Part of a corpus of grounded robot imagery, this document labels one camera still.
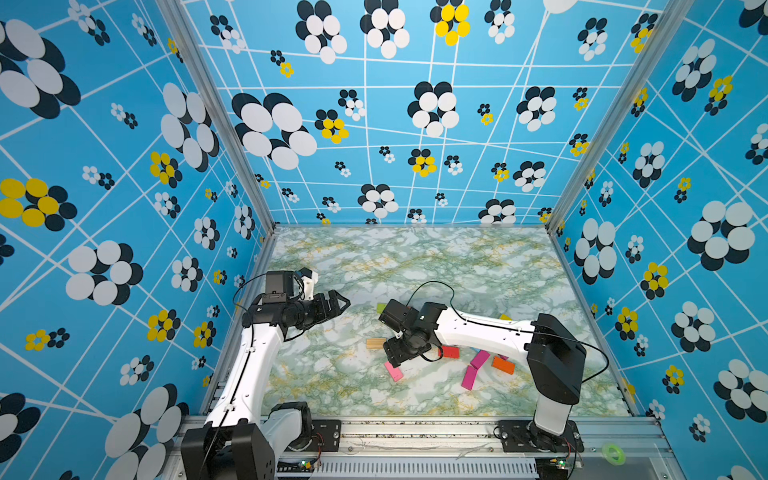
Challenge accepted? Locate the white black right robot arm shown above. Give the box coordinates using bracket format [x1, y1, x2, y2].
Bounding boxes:
[379, 299, 586, 437]

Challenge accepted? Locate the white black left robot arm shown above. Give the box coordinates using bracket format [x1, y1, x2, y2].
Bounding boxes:
[181, 268, 351, 479]

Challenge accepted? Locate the pink block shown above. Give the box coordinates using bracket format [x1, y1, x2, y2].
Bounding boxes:
[385, 362, 404, 382]

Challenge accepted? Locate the natural wood block left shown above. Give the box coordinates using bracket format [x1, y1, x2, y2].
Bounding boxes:
[366, 338, 386, 350]

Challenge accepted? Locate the red block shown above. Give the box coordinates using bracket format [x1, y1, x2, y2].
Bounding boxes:
[441, 346, 460, 359]

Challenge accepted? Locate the magenta block lower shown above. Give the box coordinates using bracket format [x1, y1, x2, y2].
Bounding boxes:
[461, 365, 478, 391]

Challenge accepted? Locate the magenta block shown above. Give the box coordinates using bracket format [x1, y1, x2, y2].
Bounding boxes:
[461, 365, 478, 391]
[470, 350, 490, 370]

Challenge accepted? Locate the magenta block middle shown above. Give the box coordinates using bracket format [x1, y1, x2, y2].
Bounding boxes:
[470, 350, 490, 370]

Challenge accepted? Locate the orange block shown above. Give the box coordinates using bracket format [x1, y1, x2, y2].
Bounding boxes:
[492, 356, 516, 375]

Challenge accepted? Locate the green tape roll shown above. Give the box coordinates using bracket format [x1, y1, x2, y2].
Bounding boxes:
[601, 443, 626, 466]

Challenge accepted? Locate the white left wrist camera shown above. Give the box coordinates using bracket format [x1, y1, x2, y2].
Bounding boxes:
[297, 267, 319, 300]

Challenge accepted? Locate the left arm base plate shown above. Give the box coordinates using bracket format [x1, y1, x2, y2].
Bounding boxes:
[288, 419, 342, 453]

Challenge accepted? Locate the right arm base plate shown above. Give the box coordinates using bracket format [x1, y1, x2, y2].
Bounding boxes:
[493, 420, 584, 455]

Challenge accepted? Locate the aluminium frame post left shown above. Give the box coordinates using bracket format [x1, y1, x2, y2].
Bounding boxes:
[157, 0, 275, 238]

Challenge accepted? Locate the aluminium frame post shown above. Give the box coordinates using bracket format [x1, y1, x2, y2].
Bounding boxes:
[546, 0, 694, 237]
[157, 0, 275, 238]

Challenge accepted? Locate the aluminium frame post right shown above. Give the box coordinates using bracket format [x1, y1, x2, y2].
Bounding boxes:
[546, 0, 694, 237]

